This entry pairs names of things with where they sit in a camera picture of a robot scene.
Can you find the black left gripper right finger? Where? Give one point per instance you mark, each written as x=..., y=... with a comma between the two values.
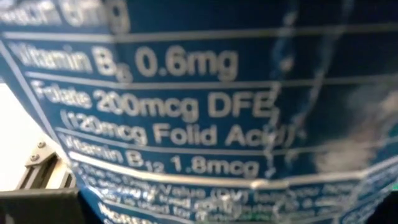
x=388, y=211

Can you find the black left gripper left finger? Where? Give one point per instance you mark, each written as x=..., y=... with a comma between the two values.
x=37, y=207

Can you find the blue cereal box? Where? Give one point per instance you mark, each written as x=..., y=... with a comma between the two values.
x=186, y=93

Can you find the silver metal frame bracket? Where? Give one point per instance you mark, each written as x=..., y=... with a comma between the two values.
x=43, y=168

